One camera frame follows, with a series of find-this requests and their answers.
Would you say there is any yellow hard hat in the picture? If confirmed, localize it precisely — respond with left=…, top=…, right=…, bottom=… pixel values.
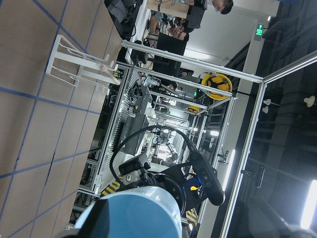
left=201, top=73, right=232, bottom=101

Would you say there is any white wire cup rack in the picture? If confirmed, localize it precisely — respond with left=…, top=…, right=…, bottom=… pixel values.
left=46, top=34, right=121, bottom=94

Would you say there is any person in background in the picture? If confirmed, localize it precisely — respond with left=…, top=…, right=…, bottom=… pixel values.
left=148, top=0, right=235, bottom=40

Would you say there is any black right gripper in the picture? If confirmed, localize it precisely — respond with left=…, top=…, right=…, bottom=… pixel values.
left=118, top=153, right=206, bottom=215

